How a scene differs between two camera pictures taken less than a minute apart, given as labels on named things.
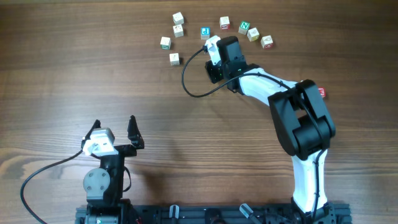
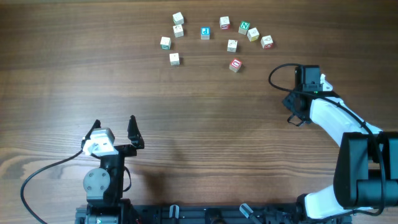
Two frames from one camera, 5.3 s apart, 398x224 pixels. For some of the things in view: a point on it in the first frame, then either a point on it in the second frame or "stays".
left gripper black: x=123 y=149 stays
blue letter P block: x=204 y=33 stays
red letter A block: x=174 y=58 stays
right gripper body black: x=217 y=73 -> x=290 y=102
